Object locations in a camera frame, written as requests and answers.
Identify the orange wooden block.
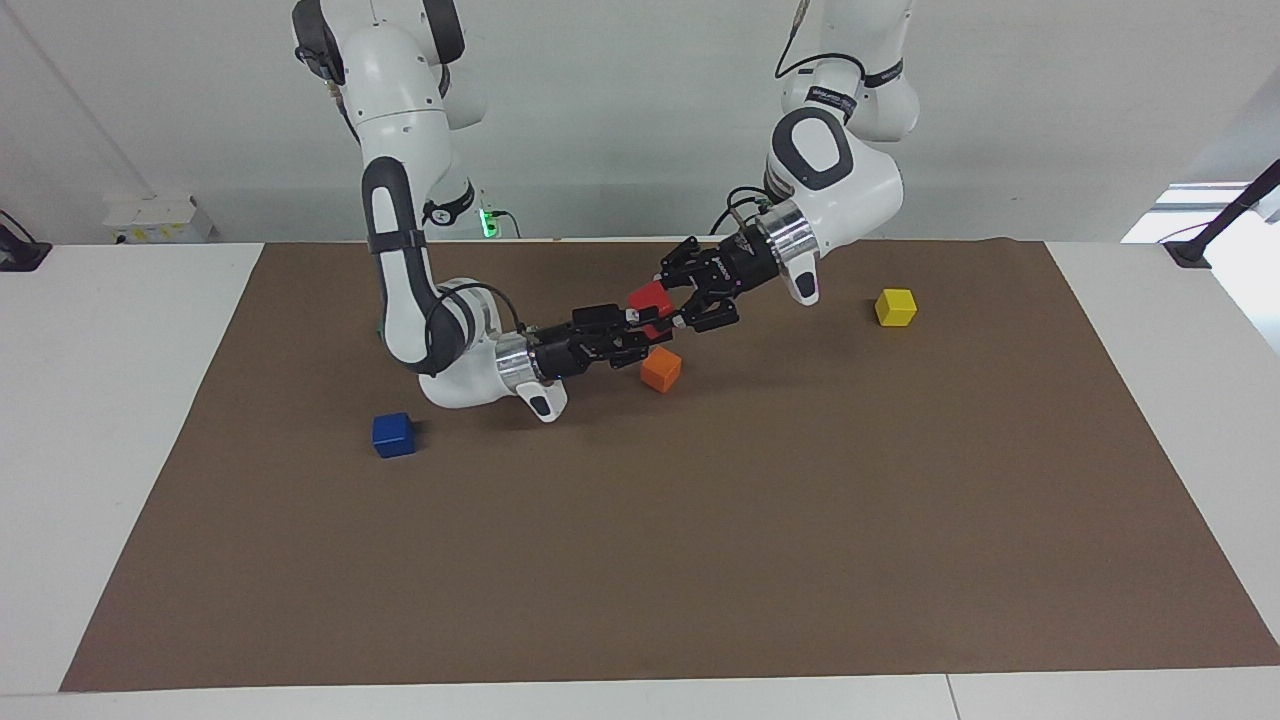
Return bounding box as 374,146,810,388
640,347,684,394

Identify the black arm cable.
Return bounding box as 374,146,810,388
709,185,776,237
440,282,528,336

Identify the white wall box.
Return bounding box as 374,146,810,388
104,195,214,245

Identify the blue wooden block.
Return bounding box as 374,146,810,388
372,412,418,459

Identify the brown table mat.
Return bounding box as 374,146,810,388
60,239,1280,693

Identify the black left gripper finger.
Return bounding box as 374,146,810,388
659,237,717,282
679,295,741,334

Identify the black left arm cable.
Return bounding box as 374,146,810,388
709,185,776,237

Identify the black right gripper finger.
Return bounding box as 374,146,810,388
604,334,674,370
572,303,652,330

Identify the red wooden block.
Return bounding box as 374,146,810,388
628,281,677,340

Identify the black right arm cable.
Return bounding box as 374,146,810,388
440,282,528,336

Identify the black camera stand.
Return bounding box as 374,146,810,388
1162,160,1280,269

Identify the black table clamp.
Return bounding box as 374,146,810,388
0,210,54,273

